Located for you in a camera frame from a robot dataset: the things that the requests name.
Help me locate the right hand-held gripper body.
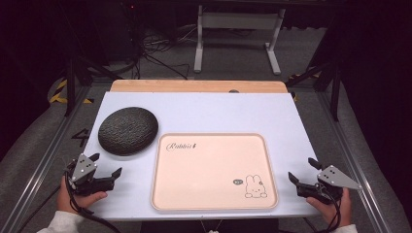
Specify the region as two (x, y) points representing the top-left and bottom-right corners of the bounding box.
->
(295, 164), (363, 206)

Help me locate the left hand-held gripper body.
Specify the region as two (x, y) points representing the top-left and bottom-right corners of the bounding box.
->
(65, 153), (117, 197)

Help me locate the person's right hand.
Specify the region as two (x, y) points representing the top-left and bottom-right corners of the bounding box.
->
(305, 187), (353, 228)

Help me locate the person's left hand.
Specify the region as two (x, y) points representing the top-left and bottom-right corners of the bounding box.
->
(55, 177), (109, 216)

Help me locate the black tape floor mark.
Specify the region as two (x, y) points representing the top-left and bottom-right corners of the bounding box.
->
(71, 127), (91, 149)

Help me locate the black metal stand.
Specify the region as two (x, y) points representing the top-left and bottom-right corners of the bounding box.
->
(284, 59), (342, 122)
(63, 54), (124, 117)

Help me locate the yellow black floor tape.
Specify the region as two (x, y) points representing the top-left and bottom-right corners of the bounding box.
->
(48, 79), (95, 106)

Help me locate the pink rectangular tray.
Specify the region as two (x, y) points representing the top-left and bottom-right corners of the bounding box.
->
(150, 132), (280, 213)

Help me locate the white table board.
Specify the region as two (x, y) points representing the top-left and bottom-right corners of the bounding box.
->
(83, 91), (321, 222)

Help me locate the grey metal rail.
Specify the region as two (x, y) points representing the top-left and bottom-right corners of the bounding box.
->
(314, 90), (395, 233)
(0, 84), (93, 233)

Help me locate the right hand-held gripper black cable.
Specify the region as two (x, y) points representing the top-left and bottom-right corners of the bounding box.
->
(315, 183), (344, 233)

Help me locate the hand-held gripper black cable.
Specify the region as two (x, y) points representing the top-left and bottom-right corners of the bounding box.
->
(315, 183), (344, 233)
(63, 170), (122, 233)

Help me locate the left hand-held gripper black cable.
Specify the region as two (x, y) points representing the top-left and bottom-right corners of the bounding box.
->
(63, 170), (122, 233)

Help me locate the bundle of black floor cables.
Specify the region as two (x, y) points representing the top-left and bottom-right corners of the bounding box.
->
(127, 18), (197, 81)

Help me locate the white metal table frame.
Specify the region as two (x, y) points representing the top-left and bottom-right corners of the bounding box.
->
(192, 4), (287, 77)

